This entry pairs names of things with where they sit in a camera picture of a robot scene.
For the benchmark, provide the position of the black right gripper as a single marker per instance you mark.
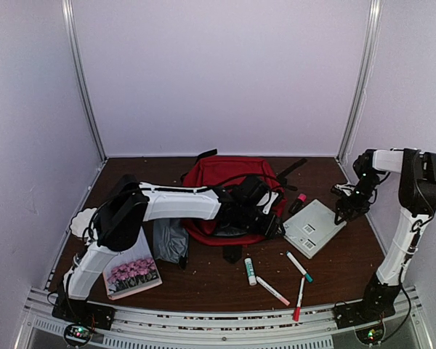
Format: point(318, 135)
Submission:
point(341, 204)

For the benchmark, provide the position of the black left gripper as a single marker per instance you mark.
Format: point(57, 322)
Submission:
point(270, 228)

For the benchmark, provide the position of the grey shrink-wrapped book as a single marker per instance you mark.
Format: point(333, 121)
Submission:
point(310, 229)

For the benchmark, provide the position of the red backpack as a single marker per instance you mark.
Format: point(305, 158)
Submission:
point(224, 173)

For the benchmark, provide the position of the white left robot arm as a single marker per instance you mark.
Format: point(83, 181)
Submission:
point(114, 226)

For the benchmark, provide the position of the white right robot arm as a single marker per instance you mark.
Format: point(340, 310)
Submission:
point(417, 199)

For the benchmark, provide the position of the black pink highlighter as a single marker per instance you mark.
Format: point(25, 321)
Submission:
point(298, 204)

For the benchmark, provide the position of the white glue stick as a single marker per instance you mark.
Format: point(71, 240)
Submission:
point(250, 271)

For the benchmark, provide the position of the teal capped white marker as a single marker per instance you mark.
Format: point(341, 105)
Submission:
point(299, 266)

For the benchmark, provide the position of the pink capped white marker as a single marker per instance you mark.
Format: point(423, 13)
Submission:
point(272, 291)

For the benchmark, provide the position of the grey pencil pouch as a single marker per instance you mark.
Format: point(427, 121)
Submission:
point(170, 242)

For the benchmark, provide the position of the red capped white marker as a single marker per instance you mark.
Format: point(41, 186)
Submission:
point(297, 310)

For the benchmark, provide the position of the flower cover book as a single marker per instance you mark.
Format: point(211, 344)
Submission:
point(131, 271)

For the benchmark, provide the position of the scalloped white bowl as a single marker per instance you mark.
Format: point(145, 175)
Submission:
point(82, 226)

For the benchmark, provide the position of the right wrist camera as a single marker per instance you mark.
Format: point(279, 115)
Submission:
point(343, 190)

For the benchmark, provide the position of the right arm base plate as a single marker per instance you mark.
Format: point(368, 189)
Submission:
point(360, 312)

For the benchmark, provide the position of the right aluminium frame post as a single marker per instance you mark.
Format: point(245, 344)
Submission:
point(364, 73)

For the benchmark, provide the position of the aluminium frame post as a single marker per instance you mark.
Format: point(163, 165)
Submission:
point(70, 25)
point(364, 73)

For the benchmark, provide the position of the front aluminium rail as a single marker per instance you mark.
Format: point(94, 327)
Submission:
point(145, 328)

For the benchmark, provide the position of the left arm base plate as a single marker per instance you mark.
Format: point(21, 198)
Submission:
point(85, 313)

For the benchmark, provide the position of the left aluminium frame post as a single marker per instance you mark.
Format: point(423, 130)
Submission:
point(70, 25)

